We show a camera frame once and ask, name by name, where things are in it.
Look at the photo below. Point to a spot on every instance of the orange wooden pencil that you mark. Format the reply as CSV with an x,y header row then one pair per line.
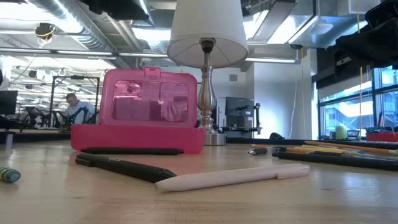
x,y
298,149
351,146

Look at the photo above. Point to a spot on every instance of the light blue pencil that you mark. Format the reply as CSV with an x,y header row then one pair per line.
x,y
362,152

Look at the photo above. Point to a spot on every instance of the black rubber grip pen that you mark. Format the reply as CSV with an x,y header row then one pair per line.
x,y
342,160

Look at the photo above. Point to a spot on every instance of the pink plastic pencil box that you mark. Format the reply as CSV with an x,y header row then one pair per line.
x,y
136,138

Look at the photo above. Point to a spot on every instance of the slim black pen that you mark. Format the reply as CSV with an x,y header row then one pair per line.
x,y
130,151

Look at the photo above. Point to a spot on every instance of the clear black click pen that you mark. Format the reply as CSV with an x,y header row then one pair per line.
x,y
258,151

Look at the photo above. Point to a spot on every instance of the matte black clip pen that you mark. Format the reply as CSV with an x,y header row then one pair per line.
x,y
124,167

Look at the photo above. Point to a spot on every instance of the pale pink pen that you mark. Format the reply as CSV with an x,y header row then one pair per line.
x,y
230,177

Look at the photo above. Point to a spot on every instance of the teal pencil with eraser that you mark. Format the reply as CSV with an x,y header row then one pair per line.
x,y
9,175

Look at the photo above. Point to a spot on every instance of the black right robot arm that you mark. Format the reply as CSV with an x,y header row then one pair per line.
x,y
384,14

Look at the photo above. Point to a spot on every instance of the black ceiling device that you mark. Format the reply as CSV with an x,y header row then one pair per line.
x,y
45,31

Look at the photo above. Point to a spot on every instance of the white shade silver table lamp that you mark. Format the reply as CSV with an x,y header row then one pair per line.
x,y
206,28

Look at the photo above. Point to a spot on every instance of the red bin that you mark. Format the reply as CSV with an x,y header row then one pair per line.
x,y
382,137

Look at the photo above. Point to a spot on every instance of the yellow green cup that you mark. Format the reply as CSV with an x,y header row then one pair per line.
x,y
340,133

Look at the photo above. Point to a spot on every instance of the person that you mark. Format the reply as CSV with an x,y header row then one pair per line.
x,y
77,109

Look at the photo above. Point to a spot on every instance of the black dome object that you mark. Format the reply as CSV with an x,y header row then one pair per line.
x,y
276,136

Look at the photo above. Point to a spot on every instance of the grey black machine cabinet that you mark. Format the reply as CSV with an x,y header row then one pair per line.
x,y
239,109

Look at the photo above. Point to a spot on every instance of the black monitor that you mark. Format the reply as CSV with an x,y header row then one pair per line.
x,y
7,102

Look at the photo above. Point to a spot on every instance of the black metal rack frame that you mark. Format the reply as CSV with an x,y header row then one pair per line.
x,y
51,99

